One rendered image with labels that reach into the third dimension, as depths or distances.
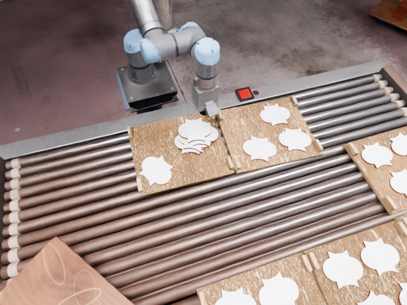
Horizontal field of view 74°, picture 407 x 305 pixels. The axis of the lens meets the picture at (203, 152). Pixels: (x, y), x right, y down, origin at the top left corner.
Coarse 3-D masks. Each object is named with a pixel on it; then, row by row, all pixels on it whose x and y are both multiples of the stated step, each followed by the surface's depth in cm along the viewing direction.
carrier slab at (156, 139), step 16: (144, 128) 126; (160, 128) 126; (176, 128) 127; (144, 144) 122; (160, 144) 122; (176, 160) 118; (192, 160) 118; (208, 160) 118; (224, 160) 119; (176, 176) 114; (192, 176) 114; (208, 176) 115; (144, 192) 110
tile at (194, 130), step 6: (186, 120) 122; (192, 120) 123; (198, 120) 123; (180, 126) 121; (186, 126) 121; (192, 126) 121; (198, 126) 121; (204, 126) 121; (210, 126) 121; (180, 132) 119; (186, 132) 119; (192, 132) 119; (198, 132) 120; (204, 132) 120; (210, 132) 120; (186, 138) 118; (192, 138) 118; (198, 138) 118; (204, 138) 118
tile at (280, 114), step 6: (264, 108) 133; (270, 108) 133; (276, 108) 133; (282, 108) 133; (264, 114) 131; (270, 114) 131; (276, 114) 131; (282, 114) 131; (288, 114) 131; (264, 120) 129; (270, 120) 129; (276, 120) 129; (282, 120) 129
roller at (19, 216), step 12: (360, 120) 134; (372, 120) 135; (384, 120) 137; (324, 132) 130; (336, 132) 131; (96, 192) 111; (108, 192) 111; (120, 192) 113; (48, 204) 108; (60, 204) 108; (72, 204) 109; (84, 204) 111; (12, 216) 105; (24, 216) 106; (36, 216) 107
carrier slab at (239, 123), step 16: (224, 112) 132; (240, 112) 133; (256, 112) 133; (224, 128) 127; (240, 128) 128; (256, 128) 128; (272, 128) 128; (288, 128) 128; (304, 128) 129; (240, 144) 123; (240, 160) 119; (256, 160) 119; (272, 160) 119; (288, 160) 120
